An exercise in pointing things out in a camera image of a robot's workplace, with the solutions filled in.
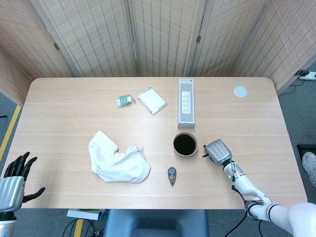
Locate cup of dark coffee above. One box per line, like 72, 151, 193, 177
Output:
172, 131, 199, 157

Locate white sneaker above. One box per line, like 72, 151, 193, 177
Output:
301, 152, 316, 187

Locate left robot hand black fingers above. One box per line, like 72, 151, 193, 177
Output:
0, 152, 46, 213

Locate transparent correction tape dispenser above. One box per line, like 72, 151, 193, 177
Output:
167, 166, 177, 189

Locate white round table grommet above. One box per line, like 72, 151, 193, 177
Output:
233, 85, 248, 98

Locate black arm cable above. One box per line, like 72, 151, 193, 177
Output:
221, 160, 266, 237

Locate woven folding screen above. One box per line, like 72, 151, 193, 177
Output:
0, 0, 316, 104

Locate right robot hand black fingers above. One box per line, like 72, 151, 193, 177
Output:
202, 139, 233, 166

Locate black floor cable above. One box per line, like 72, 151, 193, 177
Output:
258, 218, 275, 237
61, 217, 104, 237

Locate white floor power strip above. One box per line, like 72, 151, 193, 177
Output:
295, 70, 316, 81

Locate white power strip box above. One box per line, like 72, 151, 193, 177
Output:
177, 78, 196, 129

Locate black floor tray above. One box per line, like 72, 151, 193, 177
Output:
297, 144, 316, 158

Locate small green white packet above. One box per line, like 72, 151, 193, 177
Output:
116, 94, 135, 108

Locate white notepad in clear holder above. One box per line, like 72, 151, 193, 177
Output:
137, 86, 168, 116

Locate white crumpled cloth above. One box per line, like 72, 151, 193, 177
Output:
88, 130, 152, 184

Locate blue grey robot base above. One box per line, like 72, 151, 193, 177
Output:
103, 209, 210, 237

